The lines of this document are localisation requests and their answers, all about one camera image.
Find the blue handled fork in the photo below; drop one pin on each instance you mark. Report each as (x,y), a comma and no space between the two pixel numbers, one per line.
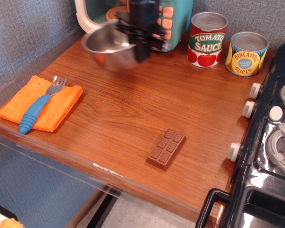
(30,116)

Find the yellow pineapple slices can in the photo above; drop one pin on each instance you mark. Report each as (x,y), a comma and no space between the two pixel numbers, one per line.
(247,51)

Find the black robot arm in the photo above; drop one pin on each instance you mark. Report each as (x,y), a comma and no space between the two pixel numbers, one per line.
(141,26)

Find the stainless steel bowl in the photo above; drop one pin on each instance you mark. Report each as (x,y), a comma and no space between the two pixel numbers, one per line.
(110,48)

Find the toy microwave teal and white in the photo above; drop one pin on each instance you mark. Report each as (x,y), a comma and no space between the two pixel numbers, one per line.
(174,16)

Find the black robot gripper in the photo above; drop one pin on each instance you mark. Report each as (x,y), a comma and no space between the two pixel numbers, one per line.
(141,25)

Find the white stove knob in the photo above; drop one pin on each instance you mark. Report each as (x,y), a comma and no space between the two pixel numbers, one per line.
(233,151)
(254,91)
(248,109)

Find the black oven door handle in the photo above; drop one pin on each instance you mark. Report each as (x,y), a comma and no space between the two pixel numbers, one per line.
(212,196)

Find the black toy stove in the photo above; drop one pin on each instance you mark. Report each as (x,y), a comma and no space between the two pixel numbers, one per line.
(258,180)

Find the white stove knob bottom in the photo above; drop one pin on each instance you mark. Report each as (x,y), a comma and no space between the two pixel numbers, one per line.
(233,151)

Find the red tomato sauce can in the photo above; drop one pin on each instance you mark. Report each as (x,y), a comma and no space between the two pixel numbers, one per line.
(207,36)

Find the orange object at corner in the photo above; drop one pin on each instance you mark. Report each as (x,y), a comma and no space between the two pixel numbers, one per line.
(11,223)

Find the white stove knob middle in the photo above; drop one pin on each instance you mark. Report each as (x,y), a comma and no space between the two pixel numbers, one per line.
(248,109)

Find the orange folded cloth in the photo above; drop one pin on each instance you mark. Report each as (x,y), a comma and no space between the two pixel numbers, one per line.
(54,111)

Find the white stove knob top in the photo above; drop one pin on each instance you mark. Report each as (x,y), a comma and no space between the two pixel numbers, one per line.
(254,91)

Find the brown toy chocolate bar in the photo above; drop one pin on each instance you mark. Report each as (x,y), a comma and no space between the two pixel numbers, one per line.
(166,149)

